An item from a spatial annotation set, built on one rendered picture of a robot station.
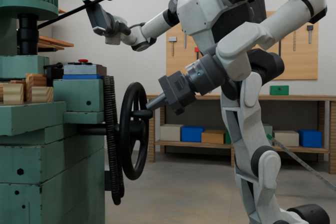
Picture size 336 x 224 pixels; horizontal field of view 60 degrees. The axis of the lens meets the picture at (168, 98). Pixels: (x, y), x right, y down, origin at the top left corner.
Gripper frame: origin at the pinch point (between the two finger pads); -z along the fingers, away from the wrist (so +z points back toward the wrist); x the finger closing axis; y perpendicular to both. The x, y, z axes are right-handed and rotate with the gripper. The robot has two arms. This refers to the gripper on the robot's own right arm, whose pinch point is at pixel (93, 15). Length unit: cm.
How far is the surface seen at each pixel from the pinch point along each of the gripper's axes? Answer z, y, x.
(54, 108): -29.1, 9.6, 29.1
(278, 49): 299, -137, 21
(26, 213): -36, 21, 51
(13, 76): -17.3, 24.9, 14.3
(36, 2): -20.0, 8.9, -2.2
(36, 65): -17.4, 16.7, 13.6
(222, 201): 143, -10, 129
